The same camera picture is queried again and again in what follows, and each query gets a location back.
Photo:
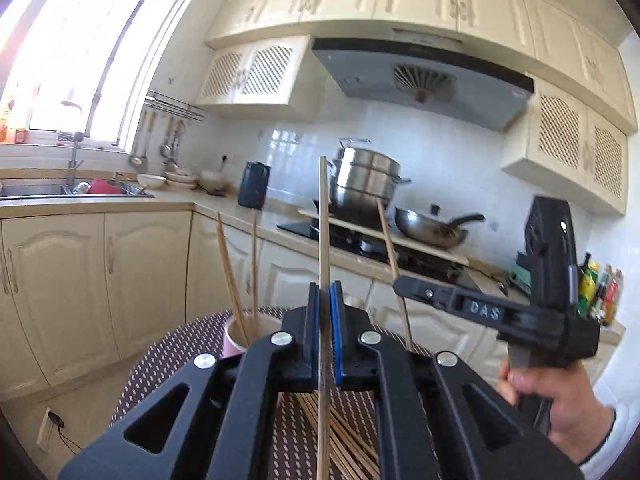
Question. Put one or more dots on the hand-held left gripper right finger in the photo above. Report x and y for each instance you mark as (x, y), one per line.
(336, 330)

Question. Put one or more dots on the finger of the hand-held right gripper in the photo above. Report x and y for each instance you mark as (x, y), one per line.
(440, 295)

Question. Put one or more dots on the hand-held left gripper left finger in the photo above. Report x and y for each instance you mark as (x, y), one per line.
(315, 320)

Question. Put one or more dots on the long wooden chopstick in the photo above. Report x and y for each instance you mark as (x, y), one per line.
(387, 245)
(323, 220)
(230, 270)

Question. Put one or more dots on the pink cup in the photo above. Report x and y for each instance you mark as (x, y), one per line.
(231, 347)

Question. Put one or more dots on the pile of wooden chopsticks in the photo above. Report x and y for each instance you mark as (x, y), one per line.
(350, 440)

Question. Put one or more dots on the person's right forearm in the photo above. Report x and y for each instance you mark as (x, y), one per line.
(617, 455)

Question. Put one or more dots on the person's right hand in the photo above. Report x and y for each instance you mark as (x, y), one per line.
(580, 410)

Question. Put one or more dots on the green electric cooker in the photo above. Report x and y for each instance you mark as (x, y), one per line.
(517, 280)

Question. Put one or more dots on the green bottle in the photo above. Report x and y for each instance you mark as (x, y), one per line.
(594, 290)

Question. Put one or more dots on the red cap bottle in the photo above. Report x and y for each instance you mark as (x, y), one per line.
(609, 295)

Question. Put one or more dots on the black glass hob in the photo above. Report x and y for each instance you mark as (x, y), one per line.
(300, 230)

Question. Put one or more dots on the black portable burner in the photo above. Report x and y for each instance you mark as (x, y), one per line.
(370, 220)

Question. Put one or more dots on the steel steamer pot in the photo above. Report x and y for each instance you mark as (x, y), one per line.
(367, 180)

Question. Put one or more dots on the large lattice door cabinet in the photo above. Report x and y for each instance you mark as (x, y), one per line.
(560, 130)

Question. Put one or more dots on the dark electric kettle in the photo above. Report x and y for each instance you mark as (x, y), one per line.
(254, 185)

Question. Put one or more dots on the polka dot tablecloth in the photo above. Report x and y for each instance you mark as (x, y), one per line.
(165, 360)

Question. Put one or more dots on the beige bowl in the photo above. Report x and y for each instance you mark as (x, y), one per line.
(215, 181)

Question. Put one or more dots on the white bowl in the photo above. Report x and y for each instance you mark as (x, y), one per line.
(152, 181)

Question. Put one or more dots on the hanging metal skimmer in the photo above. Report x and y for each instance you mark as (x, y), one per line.
(175, 155)

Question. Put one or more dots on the hanging metal spoon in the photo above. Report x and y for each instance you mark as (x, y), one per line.
(165, 149)

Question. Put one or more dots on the grey range hood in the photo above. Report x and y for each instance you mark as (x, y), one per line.
(400, 60)

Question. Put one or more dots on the hanging metal ladle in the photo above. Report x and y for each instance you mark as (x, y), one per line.
(136, 160)

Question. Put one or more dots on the hanging metal spatula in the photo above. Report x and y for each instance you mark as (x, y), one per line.
(147, 135)

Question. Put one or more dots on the red basin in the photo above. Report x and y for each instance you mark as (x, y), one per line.
(102, 186)

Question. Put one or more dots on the small lattice door cabinet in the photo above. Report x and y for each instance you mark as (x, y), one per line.
(260, 70)

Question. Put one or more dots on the metal utensil rack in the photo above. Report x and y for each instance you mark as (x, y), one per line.
(175, 105)

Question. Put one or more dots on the metal faucet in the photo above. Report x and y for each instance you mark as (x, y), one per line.
(75, 155)

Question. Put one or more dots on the steel sink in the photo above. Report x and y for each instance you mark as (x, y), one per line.
(40, 190)

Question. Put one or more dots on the small red jar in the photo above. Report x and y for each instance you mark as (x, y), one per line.
(21, 136)

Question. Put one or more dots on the kitchen window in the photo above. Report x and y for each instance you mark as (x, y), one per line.
(75, 50)

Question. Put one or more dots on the orange bottle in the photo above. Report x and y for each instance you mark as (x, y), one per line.
(4, 122)

